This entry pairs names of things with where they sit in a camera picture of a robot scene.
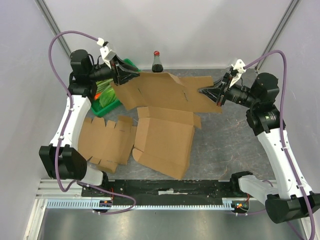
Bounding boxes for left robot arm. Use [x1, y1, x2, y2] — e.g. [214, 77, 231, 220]
[39, 49, 140, 197]

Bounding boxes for cola glass bottle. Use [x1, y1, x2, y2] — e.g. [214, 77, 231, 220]
[151, 50, 164, 73]

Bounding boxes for bok choy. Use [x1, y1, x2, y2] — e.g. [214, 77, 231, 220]
[99, 86, 117, 108]

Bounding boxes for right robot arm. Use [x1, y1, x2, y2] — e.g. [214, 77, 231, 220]
[198, 72, 320, 224]

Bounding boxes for blue slotted cable duct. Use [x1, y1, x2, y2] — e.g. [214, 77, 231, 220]
[46, 197, 238, 210]

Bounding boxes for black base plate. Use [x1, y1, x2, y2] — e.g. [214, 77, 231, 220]
[81, 178, 261, 201]

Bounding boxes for small flat cardboard box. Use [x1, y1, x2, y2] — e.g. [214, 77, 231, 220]
[78, 115, 137, 174]

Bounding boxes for orange carrot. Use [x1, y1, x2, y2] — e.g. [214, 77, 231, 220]
[94, 92, 101, 100]

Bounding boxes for aluminium frame rail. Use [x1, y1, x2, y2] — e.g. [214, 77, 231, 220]
[35, 0, 71, 58]

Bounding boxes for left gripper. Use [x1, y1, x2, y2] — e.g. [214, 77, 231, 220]
[87, 55, 140, 86]

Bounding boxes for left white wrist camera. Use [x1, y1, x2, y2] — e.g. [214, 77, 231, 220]
[96, 37, 116, 69]

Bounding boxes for long green beans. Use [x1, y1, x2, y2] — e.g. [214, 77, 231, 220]
[96, 79, 113, 93]

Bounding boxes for large cardboard box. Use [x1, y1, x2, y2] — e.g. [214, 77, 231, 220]
[112, 72, 222, 180]

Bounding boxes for green plastic tray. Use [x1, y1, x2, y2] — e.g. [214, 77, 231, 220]
[89, 58, 140, 117]

